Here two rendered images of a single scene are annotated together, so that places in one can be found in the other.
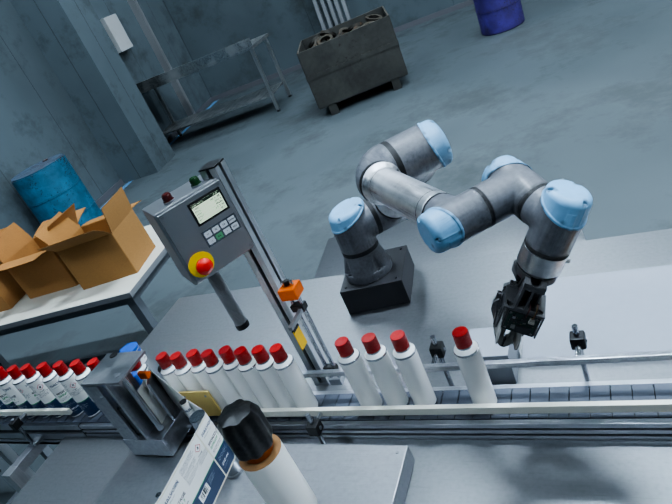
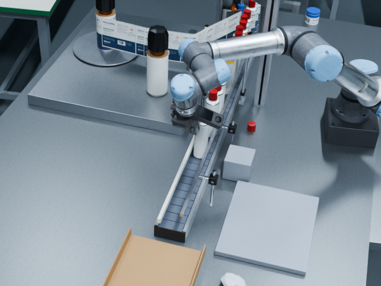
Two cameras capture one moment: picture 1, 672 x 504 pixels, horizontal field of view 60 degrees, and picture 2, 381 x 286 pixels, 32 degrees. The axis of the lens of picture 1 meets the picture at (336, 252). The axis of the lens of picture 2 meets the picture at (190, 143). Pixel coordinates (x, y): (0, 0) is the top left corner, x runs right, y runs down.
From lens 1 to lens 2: 2.07 m
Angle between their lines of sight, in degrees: 60
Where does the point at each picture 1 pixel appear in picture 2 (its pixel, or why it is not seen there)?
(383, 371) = not seen: hidden behind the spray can
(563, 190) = (180, 79)
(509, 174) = (206, 64)
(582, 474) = (151, 189)
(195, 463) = (170, 40)
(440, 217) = (184, 43)
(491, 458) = (172, 161)
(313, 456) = not seen: hidden behind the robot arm
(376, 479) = (165, 114)
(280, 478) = (148, 65)
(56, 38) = not seen: outside the picture
